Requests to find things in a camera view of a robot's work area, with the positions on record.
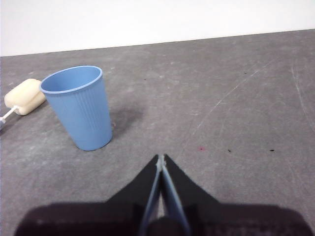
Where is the cup brush with sponge head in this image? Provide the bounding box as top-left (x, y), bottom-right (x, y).
top-left (0, 78), bottom-right (47, 133)

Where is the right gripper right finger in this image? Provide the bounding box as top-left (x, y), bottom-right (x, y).
top-left (162, 154), bottom-right (311, 236)

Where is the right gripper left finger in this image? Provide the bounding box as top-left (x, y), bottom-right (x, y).
top-left (14, 154), bottom-right (162, 236)

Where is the blue ribbed plastic cup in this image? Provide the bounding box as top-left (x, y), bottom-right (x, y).
top-left (39, 65), bottom-right (113, 151)

